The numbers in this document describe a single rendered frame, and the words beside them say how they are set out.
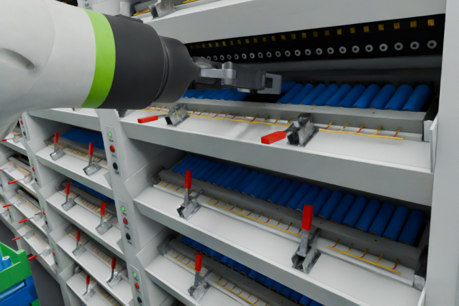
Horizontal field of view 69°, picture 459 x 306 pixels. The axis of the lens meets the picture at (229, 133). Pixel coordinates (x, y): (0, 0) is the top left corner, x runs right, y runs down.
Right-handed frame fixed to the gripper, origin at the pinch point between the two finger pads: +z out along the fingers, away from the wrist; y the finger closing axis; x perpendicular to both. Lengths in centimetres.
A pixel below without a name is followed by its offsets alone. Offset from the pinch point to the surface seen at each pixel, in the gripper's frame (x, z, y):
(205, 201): 23.5, 4.3, 15.2
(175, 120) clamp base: 7.2, -3.4, 16.4
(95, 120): 9.8, -3.8, 47.6
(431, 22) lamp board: -8.5, 8.3, -20.5
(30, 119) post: 14, -2, 105
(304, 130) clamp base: 6.2, -3.1, -10.3
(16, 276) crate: 55, -16, 68
